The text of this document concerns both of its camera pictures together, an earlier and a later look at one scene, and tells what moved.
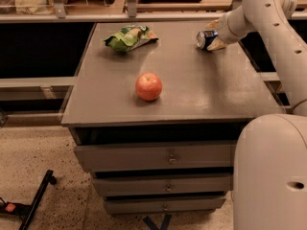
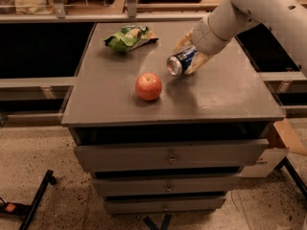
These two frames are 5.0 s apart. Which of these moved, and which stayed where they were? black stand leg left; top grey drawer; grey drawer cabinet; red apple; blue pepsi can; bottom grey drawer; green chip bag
Moved: blue pepsi can
Stayed: red apple; grey drawer cabinet; black stand leg left; bottom grey drawer; green chip bag; top grey drawer
